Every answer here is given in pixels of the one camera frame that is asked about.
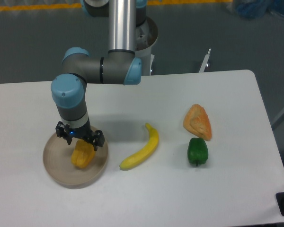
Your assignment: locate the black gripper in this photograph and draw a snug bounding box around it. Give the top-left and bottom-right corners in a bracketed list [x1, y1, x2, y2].
[55, 116, 105, 151]

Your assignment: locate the yellow bell pepper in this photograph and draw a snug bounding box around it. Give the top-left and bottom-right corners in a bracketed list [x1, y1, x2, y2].
[71, 140, 96, 168]

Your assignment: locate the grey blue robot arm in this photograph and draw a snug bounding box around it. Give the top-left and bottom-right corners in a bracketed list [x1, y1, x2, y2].
[51, 0, 146, 149]

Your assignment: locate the beige round plate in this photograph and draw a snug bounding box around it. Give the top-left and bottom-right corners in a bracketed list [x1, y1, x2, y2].
[43, 133, 109, 189]

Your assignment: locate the green bell pepper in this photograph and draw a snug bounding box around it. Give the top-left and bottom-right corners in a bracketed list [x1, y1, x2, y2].
[187, 138, 209, 166]

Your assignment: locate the yellow banana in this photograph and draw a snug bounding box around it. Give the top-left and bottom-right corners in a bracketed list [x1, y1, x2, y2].
[119, 123, 160, 170]

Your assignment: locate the orange croissant bread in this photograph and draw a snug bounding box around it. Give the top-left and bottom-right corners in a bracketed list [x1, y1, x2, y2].
[183, 104, 212, 141]

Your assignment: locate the blue plastic bag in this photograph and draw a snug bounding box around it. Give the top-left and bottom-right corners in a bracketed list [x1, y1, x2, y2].
[232, 0, 284, 19]

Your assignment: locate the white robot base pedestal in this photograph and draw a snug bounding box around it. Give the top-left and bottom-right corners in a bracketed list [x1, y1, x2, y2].
[135, 17, 159, 76]

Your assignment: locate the white metal frame leg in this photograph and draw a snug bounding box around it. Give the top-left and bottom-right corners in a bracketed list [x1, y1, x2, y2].
[199, 48, 211, 73]

